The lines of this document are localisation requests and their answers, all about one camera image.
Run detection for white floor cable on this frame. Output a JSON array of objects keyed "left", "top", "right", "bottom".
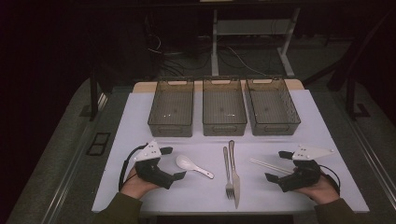
[{"left": 218, "top": 45, "right": 269, "bottom": 77}]

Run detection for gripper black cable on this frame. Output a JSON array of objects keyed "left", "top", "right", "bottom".
[
  {"left": 318, "top": 164, "right": 342, "bottom": 194},
  {"left": 118, "top": 143, "right": 149, "bottom": 192}
]

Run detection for metal table knife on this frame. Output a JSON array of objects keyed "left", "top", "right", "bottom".
[{"left": 228, "top": 139, "right": 242, "bottom": 210}]

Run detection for person's right hand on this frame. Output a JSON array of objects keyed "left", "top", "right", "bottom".
[{"left": 292, "top": 167, "right": 341, "bottom": 205}]

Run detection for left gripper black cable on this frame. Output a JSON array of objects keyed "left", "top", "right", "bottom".
[{"left": 118, "top": 143, "right": 149, "bottom": 192}]

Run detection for white table mat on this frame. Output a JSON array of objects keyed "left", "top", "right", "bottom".
[{"left": 92, "top": 89, "right": 371, "bottom": 214}]

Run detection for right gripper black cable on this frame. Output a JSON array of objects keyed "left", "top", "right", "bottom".
[{"left": 318, "top": 164, "right": 342, "bottom": 194}]

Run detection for smoky clear plastic bin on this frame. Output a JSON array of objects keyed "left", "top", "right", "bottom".
[
  {"left": 245, "top": 76, "right": 302, "bottom": 136},
  {"left": 147, "top": 77, "right": 195, "bottom": 138},
  {"left": 202, "top": 76, "right": 248, "bottom": 137}
]

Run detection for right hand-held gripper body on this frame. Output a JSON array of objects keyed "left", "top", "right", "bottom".
[{"left": 277, "top": 143, "right": 335, "bottom": 193}]

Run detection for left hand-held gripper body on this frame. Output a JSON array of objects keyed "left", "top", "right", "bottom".
[{"left": 134, "top": 140, "right": 176, "bottom": 190}]

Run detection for metal fork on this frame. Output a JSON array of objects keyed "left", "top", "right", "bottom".
[{"left": 222, "top": 146, "right": 235, "bottom": 200}]

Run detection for dark floor cables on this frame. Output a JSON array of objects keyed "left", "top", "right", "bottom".
[{"left": 144, "top": 18, "right": 213, "bottom": 78}]

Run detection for white ceramic spoon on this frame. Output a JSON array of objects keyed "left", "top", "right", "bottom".
[{"left": 175, "top": 154, "right": 216, "bottom": 180}]

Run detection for white metal stand frame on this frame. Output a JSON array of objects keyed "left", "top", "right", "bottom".
[{"left": 210, "top": 7, "right": 302, "bottom": 78}]

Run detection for black metal stand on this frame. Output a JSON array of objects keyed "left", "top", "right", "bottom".
[
  {"left": 303, "top": 8, "right": 396, "bottom": 121},
  {"left": 88, "top": 66, "right": 108, "bottom": 122}
]

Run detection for person's left hand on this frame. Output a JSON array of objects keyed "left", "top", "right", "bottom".
[{"left": 120, "top": 166, "right": 161, "bottom": 200}]

